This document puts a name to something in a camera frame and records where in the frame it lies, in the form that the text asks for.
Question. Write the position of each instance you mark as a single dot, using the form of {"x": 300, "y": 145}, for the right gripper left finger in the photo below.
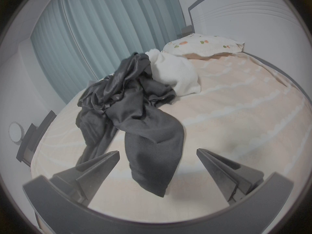
{"x": 97, "y": 174}

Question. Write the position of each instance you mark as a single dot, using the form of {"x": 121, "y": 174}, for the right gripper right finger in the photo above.
{"x": 226, "y": 177}

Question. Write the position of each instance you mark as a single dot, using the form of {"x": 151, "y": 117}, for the black T-shirt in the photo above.
{"x": 151, "y": 160}

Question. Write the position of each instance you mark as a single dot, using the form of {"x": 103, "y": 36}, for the bed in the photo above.
{"x": 231, "y": 111}

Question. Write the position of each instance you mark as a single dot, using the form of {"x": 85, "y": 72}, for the black satin garment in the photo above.
{"x": 121, "y": 79}

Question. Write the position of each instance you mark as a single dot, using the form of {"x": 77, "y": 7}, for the white garment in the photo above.
{"x": 175, "y": 72}

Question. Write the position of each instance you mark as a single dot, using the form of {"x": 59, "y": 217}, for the white printed pillow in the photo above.
{"x": 202, "y": 45}

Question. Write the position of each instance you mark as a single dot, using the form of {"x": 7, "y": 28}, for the blue-green curtain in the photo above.
{"x": 109, "y": 33}

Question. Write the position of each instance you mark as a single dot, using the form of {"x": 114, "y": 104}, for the grey bedside table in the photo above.
{"x": 187, "y": 30}

